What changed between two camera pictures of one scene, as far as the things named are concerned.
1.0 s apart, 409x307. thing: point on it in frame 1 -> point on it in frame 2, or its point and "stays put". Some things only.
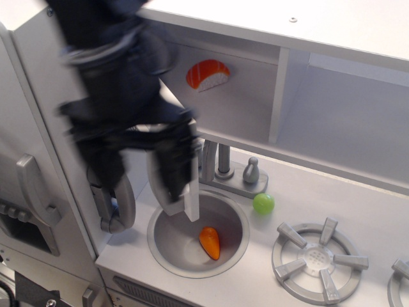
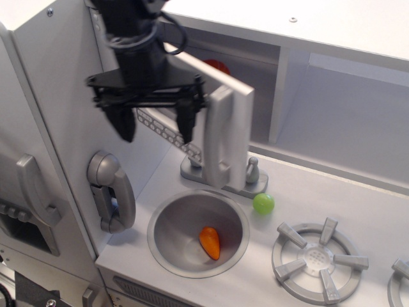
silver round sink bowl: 174,240 stays put
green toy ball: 264,203 stays put
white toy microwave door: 188,205 -> 229,118
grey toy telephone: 110,222 stays put
